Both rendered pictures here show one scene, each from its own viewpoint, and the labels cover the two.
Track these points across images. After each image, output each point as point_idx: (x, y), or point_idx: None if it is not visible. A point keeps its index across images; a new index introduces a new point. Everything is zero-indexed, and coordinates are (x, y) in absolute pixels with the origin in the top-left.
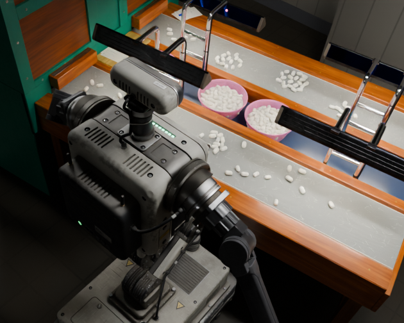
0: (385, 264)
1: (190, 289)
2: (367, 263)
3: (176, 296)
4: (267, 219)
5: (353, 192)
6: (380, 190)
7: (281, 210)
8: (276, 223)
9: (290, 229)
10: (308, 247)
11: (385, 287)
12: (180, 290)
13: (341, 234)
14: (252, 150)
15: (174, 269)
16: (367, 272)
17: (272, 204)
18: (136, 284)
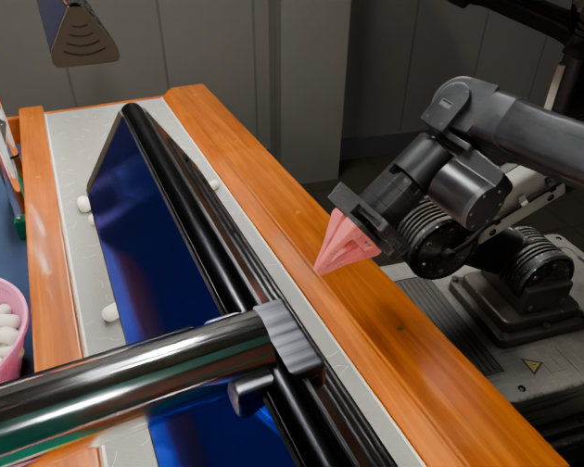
0: (162, 102)
1: (420, 279)
2: (189, 98)
3: (449, 281)
4: (264, 164)
5: (57, 156)
6: None
7: (216, 179)
8: (255, 157)
9: (243, 145)
10: (241, 126)
11: (201, 84)
12: (438, 284)
13: (167, 132)
14: (111, 295)
15: (436, 314)
16: (202, 94)
17: (220, 191)
18: (550, 241)
